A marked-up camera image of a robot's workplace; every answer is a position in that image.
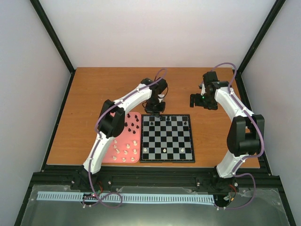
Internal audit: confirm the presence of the right black corner post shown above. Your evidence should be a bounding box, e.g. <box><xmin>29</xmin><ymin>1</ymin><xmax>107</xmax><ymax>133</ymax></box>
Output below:
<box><xmin>237</xmin><ymin>0</ymin><xmax>287</xmax><ymax>74</ymax></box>

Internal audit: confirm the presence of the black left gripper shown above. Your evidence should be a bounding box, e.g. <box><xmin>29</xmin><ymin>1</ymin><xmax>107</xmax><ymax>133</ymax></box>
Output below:
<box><xmin>145</xmin><ymin>97</ymin><xmax>166</xmax><ymax>118</ymax></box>

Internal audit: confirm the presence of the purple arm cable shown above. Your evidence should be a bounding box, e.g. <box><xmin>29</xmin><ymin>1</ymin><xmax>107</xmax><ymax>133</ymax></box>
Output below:
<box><xmin>82</xmin><ymin>68</ymin><xmax>168</xmax><ymax>209</ymax></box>
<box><xmin>209</xmin><ymin>62</ymin><xmax>264</xmax><ymax>210</ymax></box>

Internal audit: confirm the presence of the pink plastic tray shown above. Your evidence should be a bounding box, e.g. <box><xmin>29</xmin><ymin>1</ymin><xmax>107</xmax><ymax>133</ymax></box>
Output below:
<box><xmin>102</xmin><ymin>112</ymin><xmax>142</xmax><ymax>164</ymax></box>

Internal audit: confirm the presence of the black aluminium frame rail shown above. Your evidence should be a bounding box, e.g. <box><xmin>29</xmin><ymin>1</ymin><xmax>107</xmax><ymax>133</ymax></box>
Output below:
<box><xmin>28</xmin><ymin>166</ymin><xmax>284</xmax><ymax>194</ymax></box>

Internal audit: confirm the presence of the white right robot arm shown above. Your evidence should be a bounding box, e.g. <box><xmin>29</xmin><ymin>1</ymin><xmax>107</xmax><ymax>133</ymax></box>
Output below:
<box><xmin>190</xmin><ymin>71</ymin><xmax>265</xmax><ymax>192</ymax></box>

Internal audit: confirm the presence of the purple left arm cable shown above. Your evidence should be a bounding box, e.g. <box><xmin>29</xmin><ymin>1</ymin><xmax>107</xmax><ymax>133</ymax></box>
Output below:
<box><xmin>82</xmin><ymin>68</ymin><xmax>168</xmax><ymax>209</ymax></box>

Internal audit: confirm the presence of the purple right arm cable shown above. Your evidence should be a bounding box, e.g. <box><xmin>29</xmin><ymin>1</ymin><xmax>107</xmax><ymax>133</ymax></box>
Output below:
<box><xmin>209</xmin><ymin>62</ymin><xmax>264</xmax><ymax>210</ymax></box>

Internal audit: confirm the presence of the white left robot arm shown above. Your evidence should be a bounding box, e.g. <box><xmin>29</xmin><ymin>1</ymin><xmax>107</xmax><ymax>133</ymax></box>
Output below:
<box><xmin>79</xmin><ymin>78</ymin><xmax>167</xmax><ymax>190</ymax></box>

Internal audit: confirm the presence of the black white chessboard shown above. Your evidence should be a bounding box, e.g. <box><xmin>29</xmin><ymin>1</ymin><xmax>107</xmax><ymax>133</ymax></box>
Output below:
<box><xmin>140</xmin><ymin>114</ymin><xmax>195</xmax><ymax>163</ymax></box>

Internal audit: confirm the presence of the light blue slotted cable duct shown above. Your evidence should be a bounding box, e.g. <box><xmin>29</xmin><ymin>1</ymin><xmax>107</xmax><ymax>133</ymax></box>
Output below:
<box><xmin>36</xmin><ymin>191</ymin><xmax>214</xmax><ymax>205</ymax></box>

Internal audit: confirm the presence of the left black corner post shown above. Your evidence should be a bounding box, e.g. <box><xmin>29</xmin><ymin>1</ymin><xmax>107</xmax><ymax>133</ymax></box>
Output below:
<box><xmin>29</xmin><ymin>0</ymin><xmax>76</xmax><ymax>74</ymax></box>

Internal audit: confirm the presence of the black corner post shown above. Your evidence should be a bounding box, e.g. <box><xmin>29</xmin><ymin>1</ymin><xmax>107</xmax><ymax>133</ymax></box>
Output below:
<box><xmin>29</xmin><ymin>0</ymin><xmax>76</xmax><ymax>74</ymax></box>
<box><xmin>237</xmin><ymin>0</ymin><xmax>287</xmax><ymax>74</ymax></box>

